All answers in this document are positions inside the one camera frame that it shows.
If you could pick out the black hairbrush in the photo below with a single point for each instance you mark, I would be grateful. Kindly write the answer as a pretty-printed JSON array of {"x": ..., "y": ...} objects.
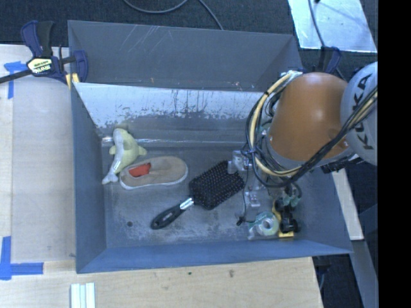
[{"x": 215, "y": 183}]

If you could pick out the grey metal bin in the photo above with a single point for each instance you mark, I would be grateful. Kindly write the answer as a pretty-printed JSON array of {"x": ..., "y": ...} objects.
[{"x": 180, "y": 223}]

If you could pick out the clear tape dispenser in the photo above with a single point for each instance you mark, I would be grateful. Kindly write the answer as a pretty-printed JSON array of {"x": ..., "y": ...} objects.
[{"x": 266, "y": 226}]

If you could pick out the pale wood board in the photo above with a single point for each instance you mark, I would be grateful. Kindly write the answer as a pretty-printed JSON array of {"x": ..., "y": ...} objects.
[{"x": 41, "y": 172}]

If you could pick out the yellow toy car black wheels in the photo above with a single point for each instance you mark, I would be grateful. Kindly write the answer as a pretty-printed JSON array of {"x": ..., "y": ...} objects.
[{"x": 286, "y": 225}]

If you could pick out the yellow-green toy dolphin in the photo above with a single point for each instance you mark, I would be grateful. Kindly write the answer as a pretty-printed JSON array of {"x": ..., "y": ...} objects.
[{"x": 123, "y": 151}]

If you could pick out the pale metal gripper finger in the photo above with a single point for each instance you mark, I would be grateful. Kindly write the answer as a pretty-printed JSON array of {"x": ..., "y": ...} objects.
[
  {"x": 252, "y": 199},
  {"x": 239, "y": 163}
]

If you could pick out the tan slipper with red lining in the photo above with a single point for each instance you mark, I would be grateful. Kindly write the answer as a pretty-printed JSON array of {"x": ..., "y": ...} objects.
[{"x": 160, "y": 172}]

